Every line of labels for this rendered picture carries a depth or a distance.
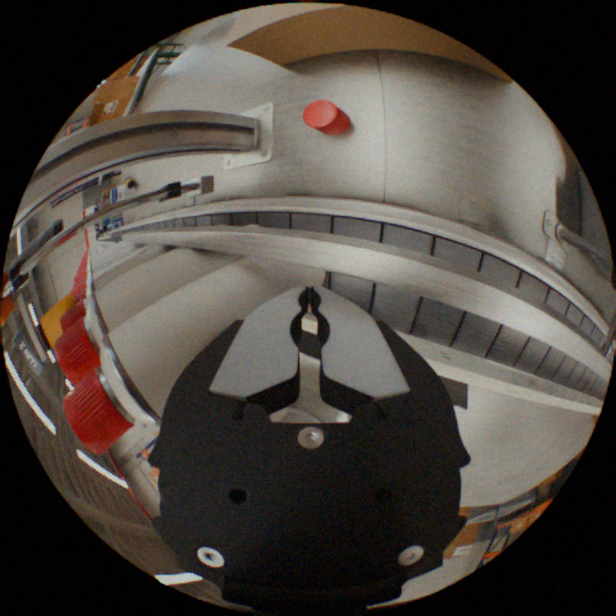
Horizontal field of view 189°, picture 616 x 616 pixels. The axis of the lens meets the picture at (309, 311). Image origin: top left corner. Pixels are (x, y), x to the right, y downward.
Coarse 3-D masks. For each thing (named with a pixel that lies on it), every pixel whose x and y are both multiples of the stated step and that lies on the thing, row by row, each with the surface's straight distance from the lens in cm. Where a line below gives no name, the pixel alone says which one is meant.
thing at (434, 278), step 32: (256, 256) 10; (288, 256) 9; (320, 256) 8; (352, 256) 8; (384, 256) 7; (416, 256) 8; (416, 288) 7; (448, 288) 7; (480, 288) 8; (512, 288) 9; (512, 320) 9; (544, 320) 9; (576, 352) 13
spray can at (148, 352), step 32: (192, 288) 11; (224, 288) 11; (256, 288) 12; (288, 288) 13; (128, 320) 11; (160, 320) 10; (192, 320) 10; (224, 320) 10; (128, 352) 9; (160, 352) 9; (192, 352) 9; (96, 384) 10; (128, 384) 9; (160, 384) 9; (96, 416) 10; (128, 416) 11; (160, 416) 10; (96, 448) 11
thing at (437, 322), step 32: (160, 224) 43; (192, 224) 31; (288, 224) 19; (320, 224) 17; (352, 224) 16; (384, 224) 15; (448, 256) 16; (480, 256) 16; (352, 288) 17; (384, 288) 17; (544, 288) 19; (384, 320) 18; (416, 320) 17; (448, 320) 17; (480, 320) 18; (576, 320) 24; (480, 352) 20; (512, 352) 21; (544, 352) 23; (576, 384) 33; (608, 384) 49
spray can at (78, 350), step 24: (144, 264) 15; (168, 264) 14; (192, 264) 15; (216, 264) 15; (120, 288) 14; (144, 288) 13; (168, 288) 14; (96, 312) 13; (120, 312) 13; (72, 336) 15; (96, 336) 14; (72, 360) 14; (96, 360) 15
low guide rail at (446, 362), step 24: (408, 336) 16; (432, 360) 15; (456, 360) 16; (480, 360) 18; (480, 384) 17; (504, 384) 18; (528, 384) 20; (552, 384) 25; (576, 408) 31; (600, 408) 43
